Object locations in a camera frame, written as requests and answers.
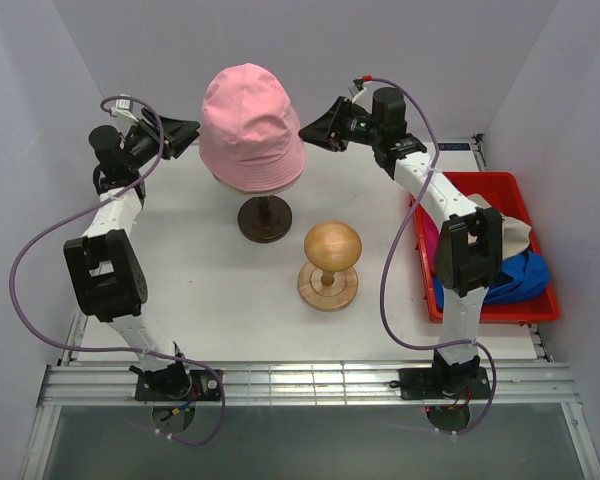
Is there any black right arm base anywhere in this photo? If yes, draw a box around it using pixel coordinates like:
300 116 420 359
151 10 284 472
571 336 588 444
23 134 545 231
389 367 491 400

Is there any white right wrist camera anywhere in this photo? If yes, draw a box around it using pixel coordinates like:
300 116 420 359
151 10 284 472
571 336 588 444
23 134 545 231
348 75 373 103

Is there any magenta cap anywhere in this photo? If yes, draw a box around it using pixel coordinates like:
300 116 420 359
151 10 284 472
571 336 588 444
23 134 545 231
422 214 439 273

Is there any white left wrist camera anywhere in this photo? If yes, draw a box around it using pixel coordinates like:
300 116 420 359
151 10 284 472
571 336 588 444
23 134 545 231
108 94 139 131

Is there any beige bucket hat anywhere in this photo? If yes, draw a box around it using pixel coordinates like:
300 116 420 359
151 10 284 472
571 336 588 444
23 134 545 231
214 176 299 197

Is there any red plastic bin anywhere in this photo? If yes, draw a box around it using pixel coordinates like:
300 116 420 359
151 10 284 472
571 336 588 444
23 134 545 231
413 172 559 324

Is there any light wooden hat stand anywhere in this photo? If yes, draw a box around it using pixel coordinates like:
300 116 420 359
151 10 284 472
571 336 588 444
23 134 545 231
297 221 362 312

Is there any cream mannequin head stand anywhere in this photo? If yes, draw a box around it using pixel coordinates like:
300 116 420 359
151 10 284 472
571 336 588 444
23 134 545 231
237 195 293 244

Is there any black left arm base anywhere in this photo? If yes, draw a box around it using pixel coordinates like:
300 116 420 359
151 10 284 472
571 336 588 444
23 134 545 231
133 370 222 403

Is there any cream bucket hat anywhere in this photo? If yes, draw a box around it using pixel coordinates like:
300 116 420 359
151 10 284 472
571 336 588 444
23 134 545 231
467 193 532 261

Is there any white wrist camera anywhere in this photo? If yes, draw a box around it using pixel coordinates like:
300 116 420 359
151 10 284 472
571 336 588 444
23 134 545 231
108 94 139 131
348 75 373 103

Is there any aluminium front rail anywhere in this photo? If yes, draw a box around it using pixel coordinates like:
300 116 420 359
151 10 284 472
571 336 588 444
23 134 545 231
38 361 580 407

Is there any pink bucket hat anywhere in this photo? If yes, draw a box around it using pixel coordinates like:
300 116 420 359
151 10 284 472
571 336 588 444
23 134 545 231
199 63 306 189

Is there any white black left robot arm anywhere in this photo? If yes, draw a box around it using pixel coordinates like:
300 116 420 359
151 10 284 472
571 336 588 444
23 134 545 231
63 109 200 400

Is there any blue hat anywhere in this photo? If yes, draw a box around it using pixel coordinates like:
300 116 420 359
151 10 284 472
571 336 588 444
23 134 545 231
432 249 552 311

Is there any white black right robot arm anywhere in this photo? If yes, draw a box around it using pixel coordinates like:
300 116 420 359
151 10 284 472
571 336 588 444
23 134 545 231
299 80 503 398

